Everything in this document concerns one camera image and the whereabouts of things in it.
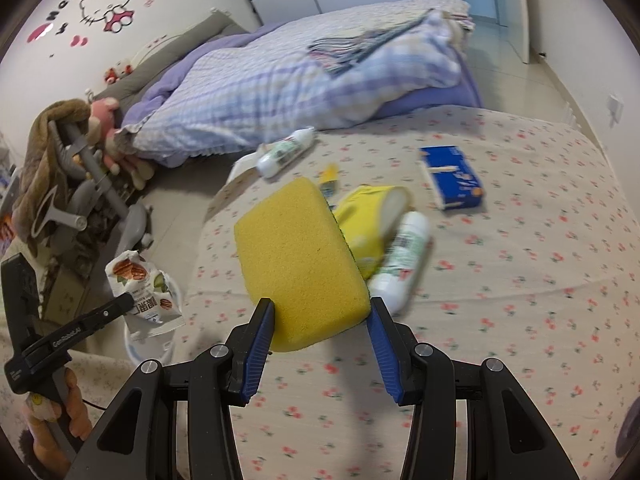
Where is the blue tissue box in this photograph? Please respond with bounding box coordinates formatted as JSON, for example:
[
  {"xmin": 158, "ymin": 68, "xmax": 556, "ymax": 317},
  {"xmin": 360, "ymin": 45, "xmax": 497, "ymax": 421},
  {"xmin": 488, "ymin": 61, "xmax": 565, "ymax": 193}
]
[{"xmin": 419, "ymin": 145, "xmax": 485, "ymax": 211}]

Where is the grey plastic rack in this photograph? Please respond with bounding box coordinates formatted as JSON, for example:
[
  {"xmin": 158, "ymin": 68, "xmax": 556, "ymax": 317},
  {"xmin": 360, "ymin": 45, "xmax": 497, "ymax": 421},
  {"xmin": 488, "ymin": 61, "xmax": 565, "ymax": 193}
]
[{"xmin": 30, "ymin": 120, "xmax": 151, "ymax": 256}]

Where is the white wall socket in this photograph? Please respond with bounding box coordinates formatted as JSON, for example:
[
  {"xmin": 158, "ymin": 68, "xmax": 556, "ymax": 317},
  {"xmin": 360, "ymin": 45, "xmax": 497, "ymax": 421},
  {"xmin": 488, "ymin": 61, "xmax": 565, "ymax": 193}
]
[{"xmin": 605, "ymin": 94, "xmax": 625, "ymax": 126}]

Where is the small red white plush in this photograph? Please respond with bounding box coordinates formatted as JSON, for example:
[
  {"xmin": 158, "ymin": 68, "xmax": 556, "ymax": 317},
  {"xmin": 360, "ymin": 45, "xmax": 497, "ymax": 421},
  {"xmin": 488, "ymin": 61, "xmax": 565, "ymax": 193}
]
[{"xmin": 104, "ymin": 57, "xmax": 136, "ymax": 85}]

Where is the pink cat wall sticker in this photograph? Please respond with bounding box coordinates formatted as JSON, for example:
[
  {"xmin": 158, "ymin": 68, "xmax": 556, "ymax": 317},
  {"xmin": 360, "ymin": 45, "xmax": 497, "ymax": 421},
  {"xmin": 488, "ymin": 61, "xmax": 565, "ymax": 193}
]
[{"xmin": 27, "ymin": 0, "xmax": 166, "ymax": 48}]

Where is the striped grey cloth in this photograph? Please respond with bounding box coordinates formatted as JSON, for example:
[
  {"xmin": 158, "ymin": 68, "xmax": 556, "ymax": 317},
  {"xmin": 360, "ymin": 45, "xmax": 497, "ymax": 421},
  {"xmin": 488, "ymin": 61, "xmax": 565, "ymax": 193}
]
[{"xmin": 307, "ymin": 10, "xmax": 436, "ymax": 78}]

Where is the cherry print bed sheet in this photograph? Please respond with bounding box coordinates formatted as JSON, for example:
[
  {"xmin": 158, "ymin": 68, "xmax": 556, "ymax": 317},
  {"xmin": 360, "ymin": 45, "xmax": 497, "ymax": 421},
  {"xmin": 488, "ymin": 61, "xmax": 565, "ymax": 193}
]
[{"xmin": 187, "ymin": 105, "xmax": 636, "ymax": 480}]

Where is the white green tube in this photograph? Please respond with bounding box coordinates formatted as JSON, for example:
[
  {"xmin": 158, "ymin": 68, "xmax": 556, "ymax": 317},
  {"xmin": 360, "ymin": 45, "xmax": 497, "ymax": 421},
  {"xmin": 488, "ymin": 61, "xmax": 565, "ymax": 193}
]
[{"xmin": 256, "ymin": 127, "xmax": 316, "ymax": 179}]

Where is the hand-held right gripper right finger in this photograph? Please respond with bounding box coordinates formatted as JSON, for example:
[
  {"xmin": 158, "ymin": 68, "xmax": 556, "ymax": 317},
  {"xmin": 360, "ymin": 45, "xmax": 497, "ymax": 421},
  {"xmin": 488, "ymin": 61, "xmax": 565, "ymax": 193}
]
[{"xmin": 367, "ymin": 296, "xmax": 581, "ymax": 480}]

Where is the person's left hand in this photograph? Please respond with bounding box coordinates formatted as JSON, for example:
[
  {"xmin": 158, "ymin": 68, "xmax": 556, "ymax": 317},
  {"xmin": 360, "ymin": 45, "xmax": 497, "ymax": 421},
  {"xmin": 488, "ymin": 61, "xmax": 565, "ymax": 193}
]
[{"xmin": 22, "ymin": 367, "xmax": 96, "ymax": 468}]

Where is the pink plush toy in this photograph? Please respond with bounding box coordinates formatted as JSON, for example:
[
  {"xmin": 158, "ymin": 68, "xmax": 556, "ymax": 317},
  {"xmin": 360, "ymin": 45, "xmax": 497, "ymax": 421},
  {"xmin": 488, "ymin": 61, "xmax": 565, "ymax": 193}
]
[{"xmin": 90, "ymin": 97, "xmax": 156, "ymax": 191}]

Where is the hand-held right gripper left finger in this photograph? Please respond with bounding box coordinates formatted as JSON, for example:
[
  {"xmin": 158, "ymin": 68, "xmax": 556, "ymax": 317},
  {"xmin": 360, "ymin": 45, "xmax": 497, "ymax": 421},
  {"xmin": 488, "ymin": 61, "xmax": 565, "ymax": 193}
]
[{"xmin": 67, "ymin": 297, "xmax": 276, "ymax": 480}]

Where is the white waste bin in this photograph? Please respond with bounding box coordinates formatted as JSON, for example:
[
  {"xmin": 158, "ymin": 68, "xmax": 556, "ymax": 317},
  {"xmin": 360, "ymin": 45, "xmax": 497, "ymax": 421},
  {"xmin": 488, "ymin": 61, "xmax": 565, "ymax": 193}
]
[{"xmin": 122, "ymin": 280, "xmax": 183, "ymax": 366}]

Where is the yellow sponge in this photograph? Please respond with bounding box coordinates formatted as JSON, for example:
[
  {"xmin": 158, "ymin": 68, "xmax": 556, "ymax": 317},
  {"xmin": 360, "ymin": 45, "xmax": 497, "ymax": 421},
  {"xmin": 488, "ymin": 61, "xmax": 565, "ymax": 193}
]
[{"xmin": 234, "ymin": 176, "xmax": 371, "ymax": 353}]

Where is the nut snack bag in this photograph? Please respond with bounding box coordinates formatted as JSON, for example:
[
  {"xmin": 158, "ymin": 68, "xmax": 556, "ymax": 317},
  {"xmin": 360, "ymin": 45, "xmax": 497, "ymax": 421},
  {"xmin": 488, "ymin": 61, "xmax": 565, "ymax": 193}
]
[{"xmin": 105, "ymin": 250, "xmax": 185, "ymax": 343}]

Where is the brown towel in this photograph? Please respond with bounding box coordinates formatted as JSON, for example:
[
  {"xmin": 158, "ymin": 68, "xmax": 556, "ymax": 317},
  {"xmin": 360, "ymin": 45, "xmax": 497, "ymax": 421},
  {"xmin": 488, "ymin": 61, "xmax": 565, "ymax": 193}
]
[{"xmin": 12, "ymin": 99, "xmax": 101, "ymax": 251}]

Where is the plaid purple quilt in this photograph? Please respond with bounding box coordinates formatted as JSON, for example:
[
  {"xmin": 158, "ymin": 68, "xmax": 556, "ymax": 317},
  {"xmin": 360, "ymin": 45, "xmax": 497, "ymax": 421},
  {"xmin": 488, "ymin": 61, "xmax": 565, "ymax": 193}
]
[{"xmin": 122, "ymin": 10, "xmax": 476, "ymax": 168}]

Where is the purple blanket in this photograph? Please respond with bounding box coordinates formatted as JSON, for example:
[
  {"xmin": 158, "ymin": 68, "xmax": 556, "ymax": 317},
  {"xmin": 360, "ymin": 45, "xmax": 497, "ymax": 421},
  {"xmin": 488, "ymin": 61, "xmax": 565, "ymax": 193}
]
[{"xmin": 375, "ymin": 80, "xmax": 485, "ymax": 121}]

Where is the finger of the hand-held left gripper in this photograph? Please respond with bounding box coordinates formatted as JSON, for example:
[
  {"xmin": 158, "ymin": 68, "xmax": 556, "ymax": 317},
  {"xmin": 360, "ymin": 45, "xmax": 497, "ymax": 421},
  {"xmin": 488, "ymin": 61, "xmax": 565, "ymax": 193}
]
[
  {"xmin": 22, "ymin": 294, "xmax": 136, "ymax": 361},
  {"xmin": 0, "ymin": 254, "xmax": 42, "ymax": 348}
]

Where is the small yellow packet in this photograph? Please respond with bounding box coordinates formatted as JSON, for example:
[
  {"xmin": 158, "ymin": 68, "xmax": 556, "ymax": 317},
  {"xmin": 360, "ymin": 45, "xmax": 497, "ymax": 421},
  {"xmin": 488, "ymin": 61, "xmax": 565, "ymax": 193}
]
[{"xmin": 319, "ymin": 164, "xmax": 341, "ymax": 198}]

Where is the white plastic bottle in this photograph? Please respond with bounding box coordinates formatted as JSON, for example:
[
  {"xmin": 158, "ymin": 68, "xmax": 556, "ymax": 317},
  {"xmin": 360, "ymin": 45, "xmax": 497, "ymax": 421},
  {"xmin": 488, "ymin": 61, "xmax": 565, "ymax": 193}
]
[{"xmin": 367, "ymin": 211, "xmax": 432, "ymax": 317}]

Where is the white yellow fluffy charm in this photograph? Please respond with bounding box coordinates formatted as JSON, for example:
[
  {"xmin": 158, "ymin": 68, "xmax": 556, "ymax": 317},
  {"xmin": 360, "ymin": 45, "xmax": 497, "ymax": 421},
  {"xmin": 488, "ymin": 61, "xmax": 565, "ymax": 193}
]
[{"xmin": 25, "ymin": 392, "xmax": 61, "ymax": 421}]

